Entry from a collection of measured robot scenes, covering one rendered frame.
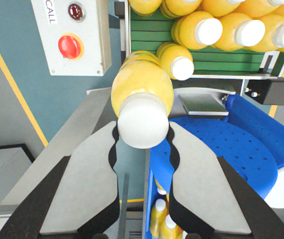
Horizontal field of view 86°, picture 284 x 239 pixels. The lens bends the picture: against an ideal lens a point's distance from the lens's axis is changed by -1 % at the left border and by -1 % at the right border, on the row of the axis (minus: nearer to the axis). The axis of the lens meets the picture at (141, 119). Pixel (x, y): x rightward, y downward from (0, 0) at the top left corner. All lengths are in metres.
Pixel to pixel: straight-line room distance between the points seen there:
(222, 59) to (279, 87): 0.17
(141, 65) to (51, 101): 1.62
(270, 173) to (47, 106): 1.73
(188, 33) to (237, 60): 0.27
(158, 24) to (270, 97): 0.36
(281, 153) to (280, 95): 0.26
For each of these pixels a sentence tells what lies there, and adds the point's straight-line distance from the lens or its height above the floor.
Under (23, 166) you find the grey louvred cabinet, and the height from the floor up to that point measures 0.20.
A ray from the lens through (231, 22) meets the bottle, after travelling 0.37.
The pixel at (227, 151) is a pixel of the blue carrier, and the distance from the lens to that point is 0.41.
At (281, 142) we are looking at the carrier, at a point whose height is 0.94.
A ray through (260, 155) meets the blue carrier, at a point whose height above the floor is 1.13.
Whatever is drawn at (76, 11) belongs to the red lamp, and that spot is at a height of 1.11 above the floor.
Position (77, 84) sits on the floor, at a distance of 1.57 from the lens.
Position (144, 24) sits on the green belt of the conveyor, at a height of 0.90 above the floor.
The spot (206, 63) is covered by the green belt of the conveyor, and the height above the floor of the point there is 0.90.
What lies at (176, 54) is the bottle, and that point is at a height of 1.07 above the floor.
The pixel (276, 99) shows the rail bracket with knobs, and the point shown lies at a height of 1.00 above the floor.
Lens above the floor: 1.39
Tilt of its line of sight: 60 degrees down
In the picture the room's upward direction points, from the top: 180 degrees clockwise
